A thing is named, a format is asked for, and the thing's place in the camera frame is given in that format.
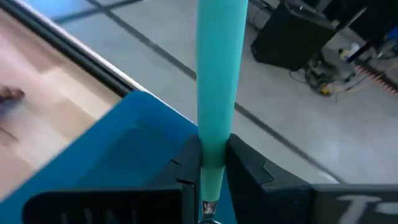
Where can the black metal table frame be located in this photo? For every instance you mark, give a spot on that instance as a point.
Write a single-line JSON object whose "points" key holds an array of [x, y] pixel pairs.
{"points": [[62, 46]]}

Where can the dark blue plastic bin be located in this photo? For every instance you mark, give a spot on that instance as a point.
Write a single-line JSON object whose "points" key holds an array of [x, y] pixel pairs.
{"points": [[124, 149]]}

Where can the white plastic bottle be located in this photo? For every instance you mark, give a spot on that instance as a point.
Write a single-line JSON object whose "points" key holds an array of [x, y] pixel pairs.
{"points": [[351, 51]]}

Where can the red orange toothed strip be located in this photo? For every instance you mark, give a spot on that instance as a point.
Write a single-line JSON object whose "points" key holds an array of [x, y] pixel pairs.
{"points": [[379, 79]]}

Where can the black desk frame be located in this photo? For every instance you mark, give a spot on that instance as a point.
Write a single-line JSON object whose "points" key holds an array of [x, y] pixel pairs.
{"points": [[376, 21]]}

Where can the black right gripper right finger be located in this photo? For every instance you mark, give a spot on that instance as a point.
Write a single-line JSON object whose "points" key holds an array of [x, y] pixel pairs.
{"points": [[264, 199]]}

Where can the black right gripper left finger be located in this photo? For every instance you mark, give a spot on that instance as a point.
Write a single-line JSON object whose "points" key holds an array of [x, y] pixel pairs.
{"points": [[174, 199]]}

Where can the small yellow object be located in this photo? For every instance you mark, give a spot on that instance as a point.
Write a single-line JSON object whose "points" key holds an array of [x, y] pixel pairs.
{"points": [[325, 89]]}

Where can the black box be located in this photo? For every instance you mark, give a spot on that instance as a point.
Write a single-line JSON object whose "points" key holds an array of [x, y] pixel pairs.
{"points": [[289, 37]]}

